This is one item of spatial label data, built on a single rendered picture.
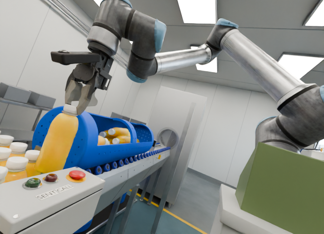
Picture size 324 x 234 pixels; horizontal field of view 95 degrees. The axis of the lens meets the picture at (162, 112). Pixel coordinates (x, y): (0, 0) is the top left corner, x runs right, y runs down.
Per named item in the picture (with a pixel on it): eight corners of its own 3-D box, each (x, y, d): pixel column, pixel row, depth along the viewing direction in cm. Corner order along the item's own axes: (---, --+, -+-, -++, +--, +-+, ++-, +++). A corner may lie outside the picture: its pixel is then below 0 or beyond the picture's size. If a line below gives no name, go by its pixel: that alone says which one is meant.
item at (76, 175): (87, 178, 36) (89, 174, 36) (75, 183, 33) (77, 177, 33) (76, 173, 37) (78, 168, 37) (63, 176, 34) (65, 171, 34)
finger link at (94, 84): (95, 100, 43) (101, 71, 44) (91, 98, 41) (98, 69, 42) (81, 98, 44) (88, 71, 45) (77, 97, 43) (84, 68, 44)
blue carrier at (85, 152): (147, 159, 139) (158, 130, 141) (67, 190, 56) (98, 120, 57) (122, 146, 147) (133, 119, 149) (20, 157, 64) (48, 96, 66)
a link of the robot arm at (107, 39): (109, 28, 42) (83, 24, 44) (103, 44, 41) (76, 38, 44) (125, 46, 50) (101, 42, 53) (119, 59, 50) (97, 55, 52)
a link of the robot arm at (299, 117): (318, 141, 61) (216, 43, 99) (376, 115, 48) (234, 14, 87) (303, 149, 53) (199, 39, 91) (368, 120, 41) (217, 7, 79)
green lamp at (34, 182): (42, 186, 28) (44, 179, 28) (29, 189, 26) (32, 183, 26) (34, 181, 29) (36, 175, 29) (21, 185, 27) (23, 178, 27)
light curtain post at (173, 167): (155, 232, 184) (196, 103, 198) (154, 235, 178) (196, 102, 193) (151, 229, 186) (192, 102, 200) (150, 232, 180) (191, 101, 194)
